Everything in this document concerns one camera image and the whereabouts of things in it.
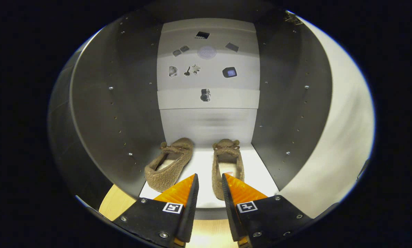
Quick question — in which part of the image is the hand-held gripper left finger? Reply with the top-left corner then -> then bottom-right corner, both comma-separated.
113,173 -> 199,248

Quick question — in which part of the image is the dark grey shoe cabinet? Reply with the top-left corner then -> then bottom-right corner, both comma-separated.
48,2 -> 334,221

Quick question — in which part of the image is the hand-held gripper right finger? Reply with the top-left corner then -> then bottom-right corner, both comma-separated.
221,173 -> 313,248

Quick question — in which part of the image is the brown fuzzy slipper shoe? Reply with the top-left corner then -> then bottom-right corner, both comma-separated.
144,138 -> 194,193
212,139 -> 245,200

